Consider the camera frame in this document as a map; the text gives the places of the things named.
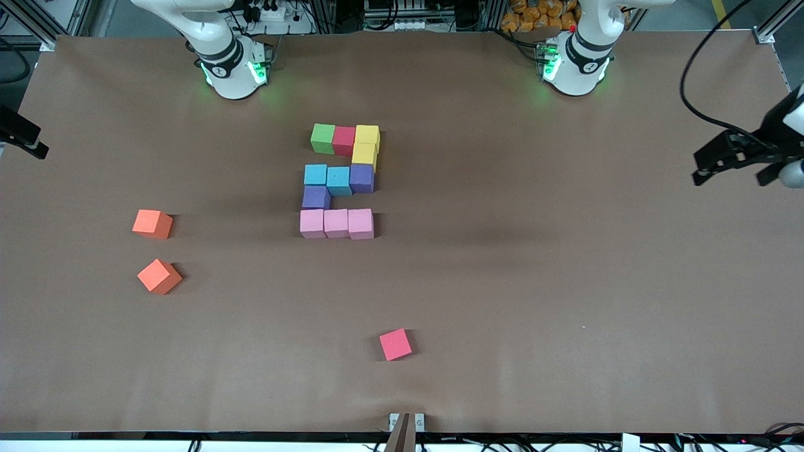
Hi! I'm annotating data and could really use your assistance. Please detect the purple foam cube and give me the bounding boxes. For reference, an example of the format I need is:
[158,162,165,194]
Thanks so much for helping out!
[349,164,376,194]
[301,186,332,211]

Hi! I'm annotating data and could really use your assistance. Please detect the pink foam cube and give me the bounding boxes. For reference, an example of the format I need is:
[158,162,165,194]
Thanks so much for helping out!
[300,209,327,240]
[323,209,350,240]
[348,208,376,241]

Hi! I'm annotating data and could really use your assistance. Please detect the green foam cube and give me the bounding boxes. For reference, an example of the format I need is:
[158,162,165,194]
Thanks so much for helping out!
[310,123,337,156]

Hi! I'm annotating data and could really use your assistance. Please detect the red foam cube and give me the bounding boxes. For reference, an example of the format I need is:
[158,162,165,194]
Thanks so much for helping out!
[379,328,413,362]
[332,126,358,157]

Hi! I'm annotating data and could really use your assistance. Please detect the orange foam cube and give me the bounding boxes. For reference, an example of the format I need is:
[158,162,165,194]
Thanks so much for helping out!
[132,209,173,240]
[137,258,183,296]

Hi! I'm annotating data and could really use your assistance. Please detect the brown table cover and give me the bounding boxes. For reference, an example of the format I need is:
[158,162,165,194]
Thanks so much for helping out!
[0,30,804,435]

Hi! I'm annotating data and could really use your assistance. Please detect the orange snack bag pile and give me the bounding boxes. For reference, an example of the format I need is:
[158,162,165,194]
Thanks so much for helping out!
[501,0,582,33]

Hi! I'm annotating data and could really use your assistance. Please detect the white power strip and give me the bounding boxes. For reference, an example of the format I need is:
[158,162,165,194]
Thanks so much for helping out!
[234,0,315,35]

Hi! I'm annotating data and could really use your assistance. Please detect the grey electronics rack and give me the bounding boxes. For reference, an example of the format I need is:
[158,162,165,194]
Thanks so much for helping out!
[363,0,459,32]

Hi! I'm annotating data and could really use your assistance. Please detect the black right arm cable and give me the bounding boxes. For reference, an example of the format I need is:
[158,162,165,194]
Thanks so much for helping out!
[0,38,31,85]

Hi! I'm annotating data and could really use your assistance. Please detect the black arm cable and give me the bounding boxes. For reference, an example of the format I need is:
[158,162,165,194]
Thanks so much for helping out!
[0,38,31,85]
[679,0,766,142]

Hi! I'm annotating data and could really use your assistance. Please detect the aluminium frame post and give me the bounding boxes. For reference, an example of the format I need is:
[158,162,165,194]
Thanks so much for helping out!
[0,0,95,52]
[754,0,804,45]

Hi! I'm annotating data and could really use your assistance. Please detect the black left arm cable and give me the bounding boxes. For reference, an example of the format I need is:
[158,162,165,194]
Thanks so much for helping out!
[679,0,766,142]

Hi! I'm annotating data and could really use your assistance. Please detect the small metal bracket plate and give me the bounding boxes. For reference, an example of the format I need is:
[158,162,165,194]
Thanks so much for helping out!
[388,412,426,434]

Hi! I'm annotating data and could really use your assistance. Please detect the brown camera pole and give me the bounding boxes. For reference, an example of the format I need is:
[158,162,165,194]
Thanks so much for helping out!
[383,412,418,452]

